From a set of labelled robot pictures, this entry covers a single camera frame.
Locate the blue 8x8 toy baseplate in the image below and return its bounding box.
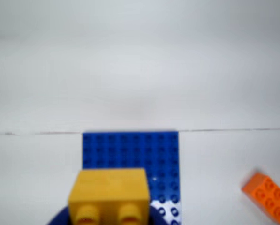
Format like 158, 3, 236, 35
82, 131, 182, 225

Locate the yellow 2x2 toy block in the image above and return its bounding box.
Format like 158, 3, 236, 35
68, 167, 151, 225

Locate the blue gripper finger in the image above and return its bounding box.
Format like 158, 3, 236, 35
46, 202, 170, 225

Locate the orange 2x4 toy block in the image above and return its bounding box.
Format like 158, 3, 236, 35
241, 172, 280, 225

